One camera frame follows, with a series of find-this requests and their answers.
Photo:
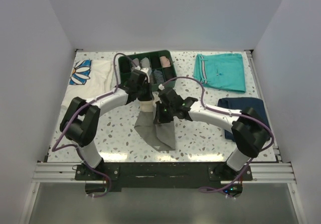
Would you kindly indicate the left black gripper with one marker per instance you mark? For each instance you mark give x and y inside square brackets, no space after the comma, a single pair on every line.
[149,96]

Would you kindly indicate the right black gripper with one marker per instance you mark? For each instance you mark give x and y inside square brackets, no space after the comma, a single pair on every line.
[159,118]

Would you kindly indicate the grey cream underwear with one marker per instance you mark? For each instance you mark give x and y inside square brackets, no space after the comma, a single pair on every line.
[160,137]

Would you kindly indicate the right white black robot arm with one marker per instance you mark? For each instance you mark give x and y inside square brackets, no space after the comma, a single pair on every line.
[248,130]

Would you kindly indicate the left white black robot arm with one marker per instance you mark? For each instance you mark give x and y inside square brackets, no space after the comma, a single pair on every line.
[80,121]

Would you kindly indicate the black rolled underwear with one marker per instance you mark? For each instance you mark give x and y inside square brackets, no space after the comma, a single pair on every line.
[169,73]

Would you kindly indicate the pink rolled underwear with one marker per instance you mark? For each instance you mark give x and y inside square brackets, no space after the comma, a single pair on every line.
[165,62]

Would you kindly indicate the grey striped rolled sock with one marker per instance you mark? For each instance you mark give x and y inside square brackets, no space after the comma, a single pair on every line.
[135,63]

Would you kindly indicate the white grey rolled sock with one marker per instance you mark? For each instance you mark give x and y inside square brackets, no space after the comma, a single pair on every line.
[145,63]

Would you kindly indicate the navy striped rolled sock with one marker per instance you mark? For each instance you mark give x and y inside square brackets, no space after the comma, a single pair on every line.
[158,76]

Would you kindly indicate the green compartment organizer tray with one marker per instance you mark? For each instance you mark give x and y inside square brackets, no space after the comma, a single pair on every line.
[160,63]

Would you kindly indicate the white daisy print shirt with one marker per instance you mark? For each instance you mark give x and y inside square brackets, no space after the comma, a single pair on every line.
[89,78]

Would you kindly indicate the navy folded garment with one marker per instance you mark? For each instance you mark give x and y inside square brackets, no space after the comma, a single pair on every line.
[241,103]

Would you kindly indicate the teal folded shorts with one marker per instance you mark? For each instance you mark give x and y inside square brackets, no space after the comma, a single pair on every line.
[221,71]

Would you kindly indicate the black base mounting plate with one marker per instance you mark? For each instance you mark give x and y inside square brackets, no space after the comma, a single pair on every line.
[186,175]

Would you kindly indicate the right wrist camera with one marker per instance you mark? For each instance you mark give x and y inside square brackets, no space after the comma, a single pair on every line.
[168,95]

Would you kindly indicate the aluminium frame rail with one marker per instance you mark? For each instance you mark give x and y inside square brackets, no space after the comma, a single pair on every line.
[54,172]

